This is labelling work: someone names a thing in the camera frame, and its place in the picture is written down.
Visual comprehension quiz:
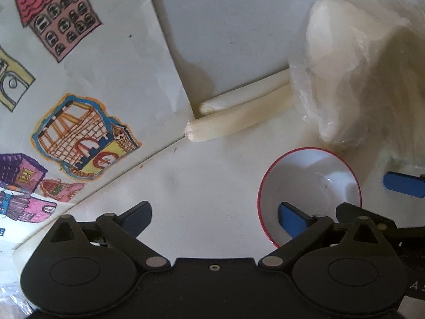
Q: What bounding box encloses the colourful houses drawing paper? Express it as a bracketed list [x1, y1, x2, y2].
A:
[1, 0, 193, 249]

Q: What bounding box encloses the white wrapped stick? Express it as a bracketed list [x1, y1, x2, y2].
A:
[184, 83, 293, 142]
[198, 68, 290, 116]

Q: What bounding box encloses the plastic bag of buns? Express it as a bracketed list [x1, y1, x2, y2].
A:
[290, 0, 424, 167]

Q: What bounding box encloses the front white wrapped stick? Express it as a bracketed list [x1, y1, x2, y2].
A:
[184, 83, 293, 142]

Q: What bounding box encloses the rear white wrapped stick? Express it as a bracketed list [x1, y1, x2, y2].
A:
[198, 68, 290, 116]

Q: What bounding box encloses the white bowl with speck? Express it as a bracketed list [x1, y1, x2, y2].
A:
[257, 147, 362, 248]

